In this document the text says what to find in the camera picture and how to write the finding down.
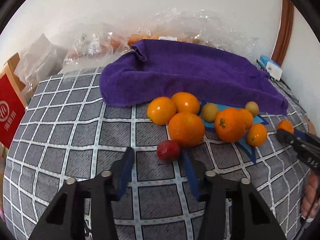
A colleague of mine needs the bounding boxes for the small green-yellow fruit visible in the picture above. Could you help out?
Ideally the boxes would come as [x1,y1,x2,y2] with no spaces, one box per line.
[245,101,259,117]
[202,103,219,123]

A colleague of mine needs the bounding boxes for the brown wooden door frame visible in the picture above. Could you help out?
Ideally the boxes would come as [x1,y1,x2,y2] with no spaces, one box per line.
[271,0,294,66]

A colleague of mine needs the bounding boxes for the person's right hand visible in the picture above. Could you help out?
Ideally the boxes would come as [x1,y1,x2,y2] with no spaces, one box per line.
[300,171,319,219]

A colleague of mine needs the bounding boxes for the purple towel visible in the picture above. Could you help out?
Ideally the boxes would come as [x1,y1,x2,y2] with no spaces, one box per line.
[99,40,289,114]

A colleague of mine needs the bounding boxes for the grey checked tablecloth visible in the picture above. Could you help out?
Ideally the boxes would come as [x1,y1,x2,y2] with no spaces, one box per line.
[3,69,309,239]

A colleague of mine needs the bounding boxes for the red paper bag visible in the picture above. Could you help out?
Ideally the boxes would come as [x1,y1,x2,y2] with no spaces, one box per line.
[0,74,25,149]

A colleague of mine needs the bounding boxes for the orange fruit back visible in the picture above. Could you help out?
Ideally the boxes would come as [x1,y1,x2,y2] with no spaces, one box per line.
[171,92,200,115]

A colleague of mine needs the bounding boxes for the yellow-orange fruit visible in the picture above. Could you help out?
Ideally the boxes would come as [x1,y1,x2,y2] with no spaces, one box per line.
[146,96,177,125]

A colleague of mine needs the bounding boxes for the clear plastic bag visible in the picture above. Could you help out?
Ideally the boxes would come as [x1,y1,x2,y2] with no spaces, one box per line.
[63,9,257,75]

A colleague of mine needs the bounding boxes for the large round orange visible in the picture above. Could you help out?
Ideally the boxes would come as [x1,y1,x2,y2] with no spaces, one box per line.
[168,112,205,147]

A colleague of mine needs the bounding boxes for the red strawberry-like fruit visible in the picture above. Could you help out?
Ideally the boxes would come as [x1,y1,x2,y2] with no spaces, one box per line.
[157,140,181,162]

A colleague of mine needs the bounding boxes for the small orange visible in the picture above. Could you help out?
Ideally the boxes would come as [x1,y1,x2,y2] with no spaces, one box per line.
[277,120,294,134]
[246,124,267,147]

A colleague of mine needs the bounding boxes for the white paper bag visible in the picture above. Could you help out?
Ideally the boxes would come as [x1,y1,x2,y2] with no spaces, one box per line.
[14,34,67,90]

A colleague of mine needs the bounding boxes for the white blue box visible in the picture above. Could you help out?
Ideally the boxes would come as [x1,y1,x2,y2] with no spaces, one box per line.
[259,55,283,81]

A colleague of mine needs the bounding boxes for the large orange with stem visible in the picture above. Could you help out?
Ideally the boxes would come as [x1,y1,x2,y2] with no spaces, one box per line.
[214,108,246,143]

